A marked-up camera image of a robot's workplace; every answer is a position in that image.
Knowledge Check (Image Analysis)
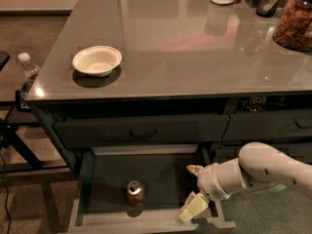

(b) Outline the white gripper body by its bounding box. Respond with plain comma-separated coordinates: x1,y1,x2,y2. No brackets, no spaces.
197,163,228,202

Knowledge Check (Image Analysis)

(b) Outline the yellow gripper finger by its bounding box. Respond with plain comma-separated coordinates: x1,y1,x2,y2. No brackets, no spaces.
177,192,210,222
186,165,204,178

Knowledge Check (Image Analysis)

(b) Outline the red coke can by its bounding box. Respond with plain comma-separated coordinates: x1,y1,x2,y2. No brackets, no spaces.
126,180,144,207

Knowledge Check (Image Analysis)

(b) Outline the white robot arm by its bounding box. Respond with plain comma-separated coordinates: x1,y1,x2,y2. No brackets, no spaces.
177,142,312,223

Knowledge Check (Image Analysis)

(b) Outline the middle right drawer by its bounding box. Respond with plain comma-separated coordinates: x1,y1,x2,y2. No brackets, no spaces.
211,142,312,165

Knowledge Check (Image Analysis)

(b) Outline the closed top left drawer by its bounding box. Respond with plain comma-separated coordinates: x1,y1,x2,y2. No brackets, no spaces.
54,114,229,149

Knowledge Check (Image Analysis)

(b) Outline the open middle drawer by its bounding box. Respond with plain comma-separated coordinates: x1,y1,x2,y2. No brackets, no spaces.
68,144,236,234

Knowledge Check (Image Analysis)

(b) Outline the chip bag in drawer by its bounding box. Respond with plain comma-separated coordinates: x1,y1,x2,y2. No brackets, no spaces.
240,96,267,112

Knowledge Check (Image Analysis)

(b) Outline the top right drawer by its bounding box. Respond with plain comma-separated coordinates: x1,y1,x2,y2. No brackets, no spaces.
223,109,312,140

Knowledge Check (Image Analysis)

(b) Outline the dark grey cabinet counter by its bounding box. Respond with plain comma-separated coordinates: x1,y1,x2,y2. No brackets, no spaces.
28,0,311,172

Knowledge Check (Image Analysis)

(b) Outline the white paper bowl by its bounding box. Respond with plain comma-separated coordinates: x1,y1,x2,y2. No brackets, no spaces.
72,46,122,77

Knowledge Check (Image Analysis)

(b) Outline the black side table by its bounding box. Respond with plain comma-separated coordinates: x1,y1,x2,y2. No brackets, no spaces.
0,50,69,174

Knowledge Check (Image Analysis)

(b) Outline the glass jar of snacks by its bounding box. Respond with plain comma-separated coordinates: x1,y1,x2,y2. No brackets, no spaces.
273,0,312,52

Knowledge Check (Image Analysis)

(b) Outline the clear plastic water bottle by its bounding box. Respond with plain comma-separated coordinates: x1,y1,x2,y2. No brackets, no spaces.
18,53,40,83

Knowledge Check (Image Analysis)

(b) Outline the black cable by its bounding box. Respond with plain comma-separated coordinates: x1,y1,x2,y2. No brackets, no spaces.
0,146,14,234

